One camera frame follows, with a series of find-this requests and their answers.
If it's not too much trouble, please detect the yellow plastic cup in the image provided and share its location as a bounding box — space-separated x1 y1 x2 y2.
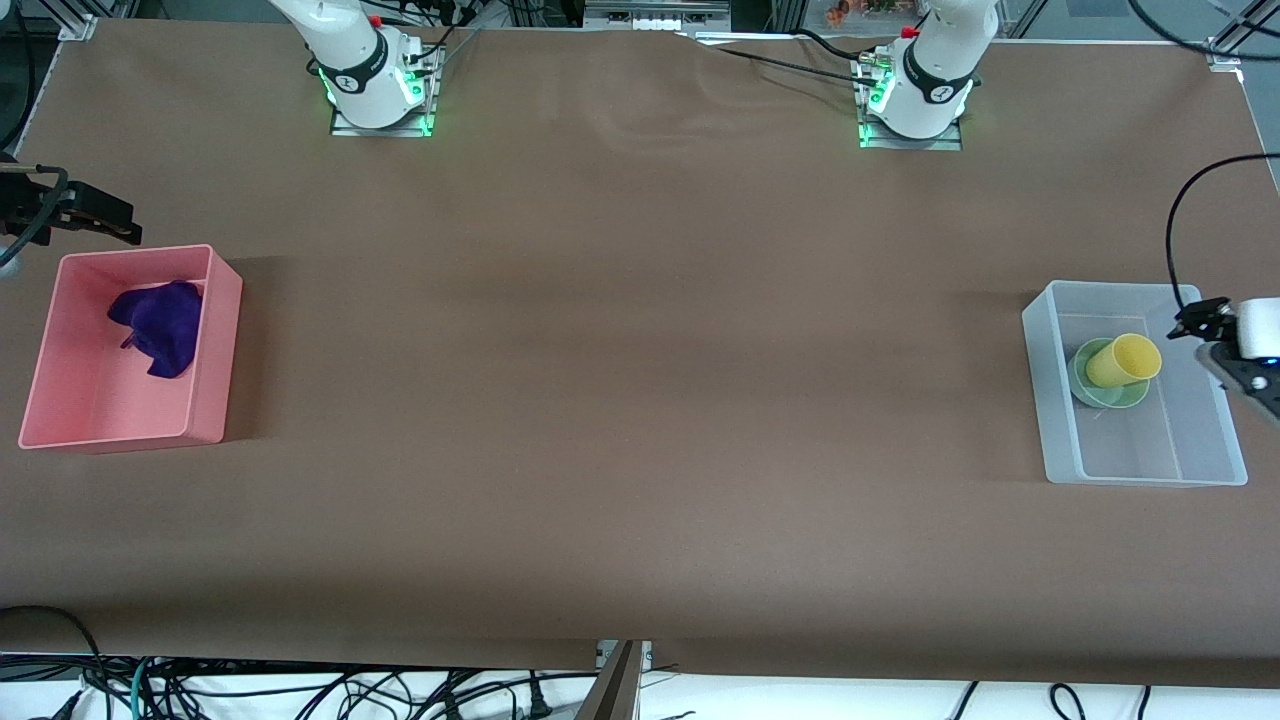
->
1085 333 1164 390

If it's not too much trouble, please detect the purple cloth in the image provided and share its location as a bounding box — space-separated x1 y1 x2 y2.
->
106 280 205 380

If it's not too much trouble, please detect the pale green bowl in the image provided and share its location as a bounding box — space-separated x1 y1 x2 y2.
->
1067 338 1152 411

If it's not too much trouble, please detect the clear plastic bin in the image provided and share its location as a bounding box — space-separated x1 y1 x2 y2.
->
1021 280 1249 488

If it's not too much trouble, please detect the pink plastic bin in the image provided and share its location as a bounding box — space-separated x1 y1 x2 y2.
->
18 244 244 453

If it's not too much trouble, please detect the aluminium corner profile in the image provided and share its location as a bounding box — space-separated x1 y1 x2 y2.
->
55 0 136 43

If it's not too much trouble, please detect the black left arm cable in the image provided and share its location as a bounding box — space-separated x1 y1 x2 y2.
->
1164 153 1280 319

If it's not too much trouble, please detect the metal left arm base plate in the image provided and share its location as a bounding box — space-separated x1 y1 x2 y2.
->
851 52 965 152

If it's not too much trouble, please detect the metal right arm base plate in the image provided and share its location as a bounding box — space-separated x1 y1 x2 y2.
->
329 42 444 139

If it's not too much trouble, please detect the thick black floor cable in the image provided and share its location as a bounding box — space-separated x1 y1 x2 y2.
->
0 605 109 720

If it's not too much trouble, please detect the long black table cable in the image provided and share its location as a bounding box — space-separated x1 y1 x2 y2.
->
690 28 886 91

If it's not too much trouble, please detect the tangled black floor cable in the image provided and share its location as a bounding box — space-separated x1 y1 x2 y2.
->
150 665 566 720

